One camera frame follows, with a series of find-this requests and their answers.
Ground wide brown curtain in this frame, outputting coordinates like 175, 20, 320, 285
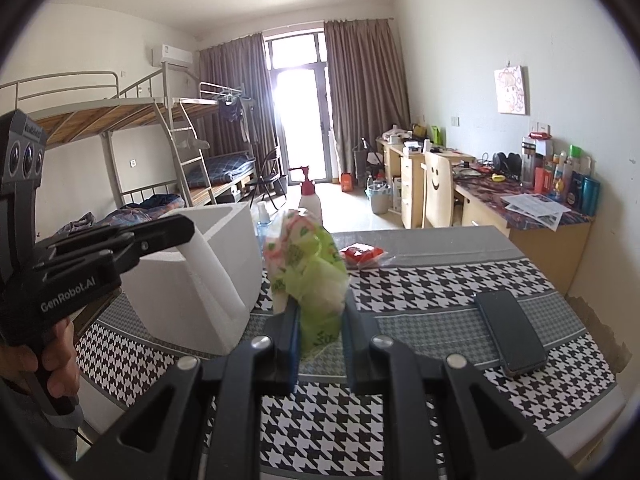
324, 19, 411, 188

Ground white foam box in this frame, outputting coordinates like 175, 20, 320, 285
120, 202, 264, 358

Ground wall poster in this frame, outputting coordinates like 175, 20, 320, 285
494, 65, 528, 116

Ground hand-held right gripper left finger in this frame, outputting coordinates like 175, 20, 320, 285
70, 305, 301, 480

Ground wooden desk with patterned top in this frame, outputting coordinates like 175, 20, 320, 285
452, 177, 593, 296

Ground green printed plastic bag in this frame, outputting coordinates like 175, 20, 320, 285
263, 208, 349, 361

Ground glass balcony door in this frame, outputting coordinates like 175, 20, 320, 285
263, 30, 333, 186

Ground white air conditioner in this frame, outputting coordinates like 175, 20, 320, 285
151, 44, 193, 67

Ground black speakers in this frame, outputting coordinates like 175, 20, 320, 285
492, 152, 523, 177

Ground large metal bunk bed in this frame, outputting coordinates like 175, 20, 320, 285
0, 71, 211, 241

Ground hanging dark clothes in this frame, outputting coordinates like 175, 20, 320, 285
218, 96, 256, 143

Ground wooden smiley face chair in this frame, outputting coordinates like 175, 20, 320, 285
424, 151, 456, 229

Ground blue patterned quilt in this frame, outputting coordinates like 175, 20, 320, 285
55, 194, 186, 236

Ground small metal bunk bed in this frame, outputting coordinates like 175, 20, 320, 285
172, 81, 261, 206

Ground blue plaid mattress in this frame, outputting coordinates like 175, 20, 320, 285
202, 154, 256, 186

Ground white pump lotion bottle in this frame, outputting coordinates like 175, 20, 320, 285
298, 164, 324, 226

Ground row of toiletry bottles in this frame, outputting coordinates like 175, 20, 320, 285
520, 132, 602, 218

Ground black folding chair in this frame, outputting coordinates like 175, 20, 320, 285
252, 147, 288, 206

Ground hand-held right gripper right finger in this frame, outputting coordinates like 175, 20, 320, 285
342, 297, 583, 480

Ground printed paper sheets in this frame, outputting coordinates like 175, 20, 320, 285
500, 193, 571, 231

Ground black smartphone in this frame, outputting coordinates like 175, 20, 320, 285
474, 290, 548, 378

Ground narrow brown curtain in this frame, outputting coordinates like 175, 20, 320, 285
196, 32, 281, 186

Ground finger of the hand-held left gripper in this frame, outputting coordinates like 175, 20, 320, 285
50, 214, 196, 277

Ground wooden desk with drawers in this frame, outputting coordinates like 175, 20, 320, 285
376, 137, 476, 229

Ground person's left forearm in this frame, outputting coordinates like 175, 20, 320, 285
0, 377, 78, 468

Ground bucket of bottles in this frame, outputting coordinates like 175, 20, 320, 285
365, 182, 392, 215

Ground red snack packet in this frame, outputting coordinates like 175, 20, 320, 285
339, 243, 396, 268

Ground person's left hand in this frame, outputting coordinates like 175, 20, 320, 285
0, 317, 82, 403

